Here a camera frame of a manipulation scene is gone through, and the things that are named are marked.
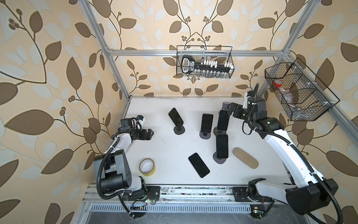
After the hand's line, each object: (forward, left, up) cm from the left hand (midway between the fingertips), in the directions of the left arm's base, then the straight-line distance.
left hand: (143, 131), depth 90 cm
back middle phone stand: (+2, -42, -7) cm, 42 cm away
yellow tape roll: (-20, -5, -9) cm, 23 cm away
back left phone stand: (+5, -24, -8) cm, 25 cm away
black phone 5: (+6, -53, +5) cm, 54 cm away
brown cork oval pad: (-16, -65, -5) cm, 67 cm away
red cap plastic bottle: (+23, -87, +22) cm, 93 cm away
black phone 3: (+9, -21, +3) cm, 23 cm away
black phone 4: (+4, -42, +5) cm, 42 cm away
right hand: (+3, -55, +20) cm, 59 cm away
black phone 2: (-12, -49, +4) cm, 51 cm away
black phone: (-19, -37, -9) cm, 42 cm away
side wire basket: (+6, -90, +28) cm, 95 cm away
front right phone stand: (-16, -49, -8) cm, 52 cm away
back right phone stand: (+3, -51, -6) cm, 51 cm away
